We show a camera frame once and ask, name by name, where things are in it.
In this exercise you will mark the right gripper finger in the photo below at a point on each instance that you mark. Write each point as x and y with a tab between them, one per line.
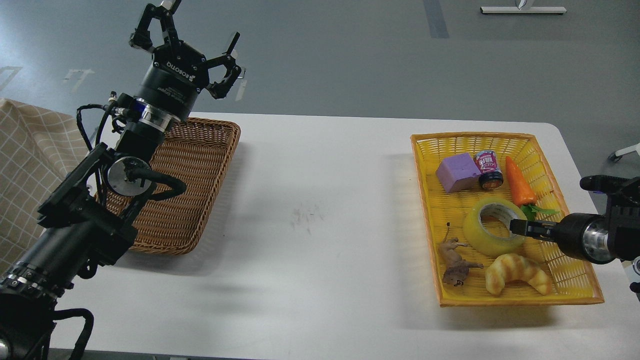
540	230

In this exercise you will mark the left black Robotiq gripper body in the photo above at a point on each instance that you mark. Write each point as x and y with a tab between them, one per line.
174	80

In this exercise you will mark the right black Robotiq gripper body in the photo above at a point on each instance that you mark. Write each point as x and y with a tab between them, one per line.
569	234

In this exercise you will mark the yellow clear tape roll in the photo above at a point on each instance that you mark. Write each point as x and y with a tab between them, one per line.
484	241

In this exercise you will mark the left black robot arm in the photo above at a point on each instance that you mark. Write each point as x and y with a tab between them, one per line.
88	219

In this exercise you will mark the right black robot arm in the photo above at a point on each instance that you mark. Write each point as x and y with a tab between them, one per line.
595	238

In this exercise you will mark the orange toy carrot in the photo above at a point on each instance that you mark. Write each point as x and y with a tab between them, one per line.
522	193

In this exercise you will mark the toy croissant bread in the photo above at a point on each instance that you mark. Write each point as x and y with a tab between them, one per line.
513	267

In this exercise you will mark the small pink drink can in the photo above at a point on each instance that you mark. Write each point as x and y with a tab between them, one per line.
491	176

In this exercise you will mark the brown toy lion figure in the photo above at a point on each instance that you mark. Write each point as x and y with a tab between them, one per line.
457	269

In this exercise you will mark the purple foam block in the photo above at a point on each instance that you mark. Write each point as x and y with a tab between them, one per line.
457	173

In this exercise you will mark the beige checkered cloth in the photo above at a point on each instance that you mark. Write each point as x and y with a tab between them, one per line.
38	148

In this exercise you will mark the white metal stand base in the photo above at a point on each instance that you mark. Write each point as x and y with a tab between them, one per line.
523	7

